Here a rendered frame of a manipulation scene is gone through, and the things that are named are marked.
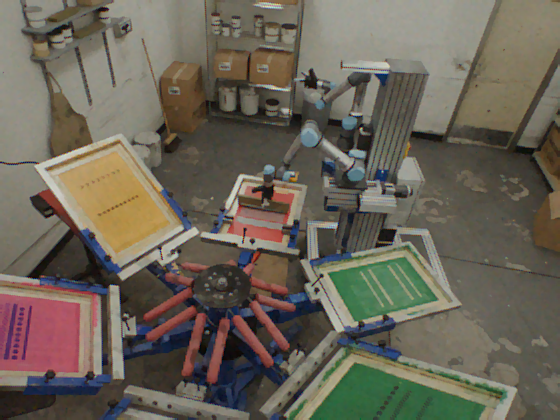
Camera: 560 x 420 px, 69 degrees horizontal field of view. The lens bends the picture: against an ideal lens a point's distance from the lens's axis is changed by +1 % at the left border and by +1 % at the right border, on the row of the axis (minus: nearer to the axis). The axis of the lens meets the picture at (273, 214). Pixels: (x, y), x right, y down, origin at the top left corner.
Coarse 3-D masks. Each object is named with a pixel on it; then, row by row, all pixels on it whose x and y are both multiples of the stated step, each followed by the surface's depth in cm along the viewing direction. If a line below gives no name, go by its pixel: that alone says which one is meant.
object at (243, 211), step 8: (248, 192) 333; (256, 192) 334; (240, 208) 317; (248, 208) 318; (256, 208) 318; (240, 216) 310; (248, 216) 310; (256, 216) 311; (240, 224) 303; (248, 224) 303; (232, 232) 296; (240, 232) 296; (248, 232) 297
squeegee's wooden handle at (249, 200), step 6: (240, 198) 314; (246, 198) 313; (252, 198) 312; (258, 198) 312; (252, 204) 315; (258, 204) 314; (270, 204) 312; (276, 204) 310; (282, 204) 309; (288, 204) 309; (282, 210) 313; (288, 210) 315
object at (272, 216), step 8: (288, 192) 336; (288, 200) 328; (264, 216) 311; (272, 216) 312; (280, 216) 313; (288, 216) 313; (256, 232) 297; (264, 232) 298; (272, 232) 298; (280, 232) 299; (272, 240) 292; (280, 240) 292
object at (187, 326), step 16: (176, 288) 242; (192, 288) 246; (160, 320) 225; (160, 336) 218; (176, 336) 224; (240, 336) 223; (208, 352) 215; (272, 352) 215; (208, 368) 206; (256, 368) 213
